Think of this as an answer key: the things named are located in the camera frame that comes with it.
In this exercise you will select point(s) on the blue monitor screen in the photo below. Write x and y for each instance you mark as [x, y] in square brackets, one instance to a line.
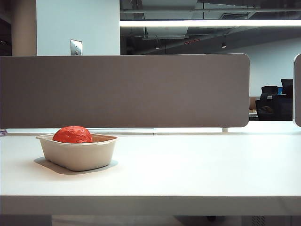
[280, 91]

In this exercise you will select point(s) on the long grey desk divider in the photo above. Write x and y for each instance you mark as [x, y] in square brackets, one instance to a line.
[122, 91]

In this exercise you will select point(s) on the black office chair headrest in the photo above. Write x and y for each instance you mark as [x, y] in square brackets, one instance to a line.
[269, 90]

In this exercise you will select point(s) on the tall black office chair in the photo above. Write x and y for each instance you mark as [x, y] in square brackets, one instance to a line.
[287, 86]

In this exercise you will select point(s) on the metal wall switch plate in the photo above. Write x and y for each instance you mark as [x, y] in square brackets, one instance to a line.
[76, 47]

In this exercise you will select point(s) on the black ceiling spotlight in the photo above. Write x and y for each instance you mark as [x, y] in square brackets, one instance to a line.
[224, 45]

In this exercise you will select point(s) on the beige paper lunchbox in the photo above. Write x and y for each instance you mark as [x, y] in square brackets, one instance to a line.
[77, 155]

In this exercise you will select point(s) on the red ceiling sign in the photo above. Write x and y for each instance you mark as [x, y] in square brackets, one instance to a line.
[192, 42]

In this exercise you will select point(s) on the beige round column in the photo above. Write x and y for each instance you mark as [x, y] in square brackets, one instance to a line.
[24, 28]

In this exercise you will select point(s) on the ceiling ventilation duct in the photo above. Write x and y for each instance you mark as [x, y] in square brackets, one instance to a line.
[165, 31]

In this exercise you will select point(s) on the white divider support bracket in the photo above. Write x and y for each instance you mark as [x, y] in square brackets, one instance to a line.
[224, 129]

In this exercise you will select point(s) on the small purple white object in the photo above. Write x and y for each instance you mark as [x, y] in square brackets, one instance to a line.
[2, 132]

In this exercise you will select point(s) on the black mesh office chair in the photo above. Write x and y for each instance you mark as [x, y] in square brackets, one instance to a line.
[270, 110]

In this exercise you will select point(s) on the wrinkled orange fruit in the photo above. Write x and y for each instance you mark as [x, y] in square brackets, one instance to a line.
[73, 134]

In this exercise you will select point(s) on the grey desk divider white-edged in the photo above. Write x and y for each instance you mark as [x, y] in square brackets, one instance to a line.
[297, 94]

